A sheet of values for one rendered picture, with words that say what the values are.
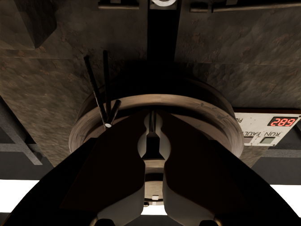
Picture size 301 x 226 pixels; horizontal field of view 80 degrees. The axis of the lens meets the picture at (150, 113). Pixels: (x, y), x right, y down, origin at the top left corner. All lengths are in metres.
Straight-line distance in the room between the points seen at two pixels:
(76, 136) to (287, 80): 0.58
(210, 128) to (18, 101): 0.58
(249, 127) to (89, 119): 0.52
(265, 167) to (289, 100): 8.63
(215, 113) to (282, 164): 9.44
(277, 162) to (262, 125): 9.03
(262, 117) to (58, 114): 0.67
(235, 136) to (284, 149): 6.03
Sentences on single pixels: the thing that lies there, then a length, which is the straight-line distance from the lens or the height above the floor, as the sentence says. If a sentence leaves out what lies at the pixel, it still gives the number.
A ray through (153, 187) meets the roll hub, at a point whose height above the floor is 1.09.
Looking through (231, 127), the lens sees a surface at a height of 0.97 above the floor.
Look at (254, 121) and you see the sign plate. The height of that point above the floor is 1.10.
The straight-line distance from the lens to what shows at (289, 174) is 9.68.
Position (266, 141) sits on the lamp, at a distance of 0.80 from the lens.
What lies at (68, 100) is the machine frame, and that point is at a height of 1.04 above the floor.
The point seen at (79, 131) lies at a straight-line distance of 0.46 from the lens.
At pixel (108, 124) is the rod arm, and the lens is 0.28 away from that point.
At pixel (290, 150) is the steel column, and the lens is 6.65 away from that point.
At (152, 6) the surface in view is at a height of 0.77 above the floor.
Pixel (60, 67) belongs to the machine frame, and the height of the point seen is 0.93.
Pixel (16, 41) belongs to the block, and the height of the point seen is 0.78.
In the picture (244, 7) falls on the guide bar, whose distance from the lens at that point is 0.40.
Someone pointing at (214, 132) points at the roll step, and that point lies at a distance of 0.43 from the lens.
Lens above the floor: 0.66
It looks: 46 degrees up
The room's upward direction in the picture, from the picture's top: 178 degrees counter-clockwise
